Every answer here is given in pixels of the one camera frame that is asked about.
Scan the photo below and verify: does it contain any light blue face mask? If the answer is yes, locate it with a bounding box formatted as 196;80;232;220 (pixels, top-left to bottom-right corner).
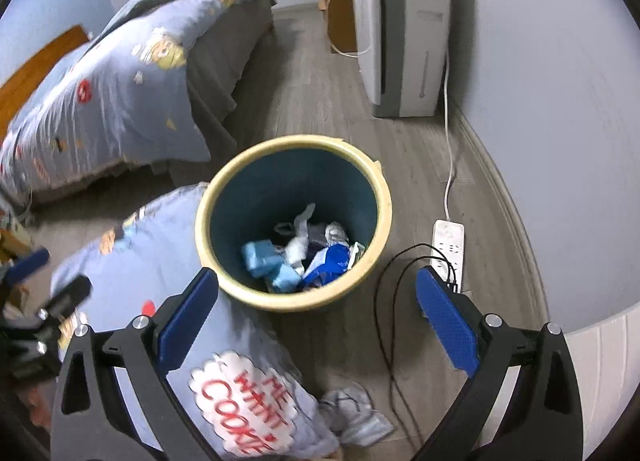
241;240;302;294

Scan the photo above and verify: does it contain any white tissue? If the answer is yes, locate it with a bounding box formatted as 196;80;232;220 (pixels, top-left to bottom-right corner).
284;203;316;275

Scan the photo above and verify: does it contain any yellow rimmed teal trash bin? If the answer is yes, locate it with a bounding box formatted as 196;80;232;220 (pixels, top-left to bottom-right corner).
194;134;393;313

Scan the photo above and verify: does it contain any red round object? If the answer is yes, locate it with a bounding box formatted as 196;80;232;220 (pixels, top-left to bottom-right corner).
141;299;156;317

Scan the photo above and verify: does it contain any blue white package in bin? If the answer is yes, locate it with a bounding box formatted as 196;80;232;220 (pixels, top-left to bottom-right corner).
303;243;350;290

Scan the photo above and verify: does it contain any grey white cloth on floor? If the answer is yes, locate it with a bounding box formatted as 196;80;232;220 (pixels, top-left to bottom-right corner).
319;383;395;448

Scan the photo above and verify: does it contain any blue cartoon duvet on bed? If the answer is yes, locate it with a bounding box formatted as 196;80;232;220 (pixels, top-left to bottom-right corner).
1;0;274;206

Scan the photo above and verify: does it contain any white power strip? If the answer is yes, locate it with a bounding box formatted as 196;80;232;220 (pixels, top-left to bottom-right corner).
431;220;465;293

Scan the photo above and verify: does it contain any grey bed sheet skirt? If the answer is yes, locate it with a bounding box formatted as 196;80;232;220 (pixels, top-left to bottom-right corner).
167;0;272;186

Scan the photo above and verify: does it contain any white grey air purifier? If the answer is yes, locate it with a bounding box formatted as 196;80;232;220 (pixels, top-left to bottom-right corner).
352;0;451;119

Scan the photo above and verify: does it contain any black cable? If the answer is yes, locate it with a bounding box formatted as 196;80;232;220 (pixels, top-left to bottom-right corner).
373;242;459;451

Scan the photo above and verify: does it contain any wooden bed frame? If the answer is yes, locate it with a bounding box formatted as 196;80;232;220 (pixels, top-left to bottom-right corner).
0;25;89;140

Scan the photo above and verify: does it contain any white power cable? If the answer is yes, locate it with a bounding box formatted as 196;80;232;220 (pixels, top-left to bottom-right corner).
440;52;458;223

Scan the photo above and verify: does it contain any wooden cabinet by wall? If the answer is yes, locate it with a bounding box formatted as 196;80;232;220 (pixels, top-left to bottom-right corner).
319;0;357;54

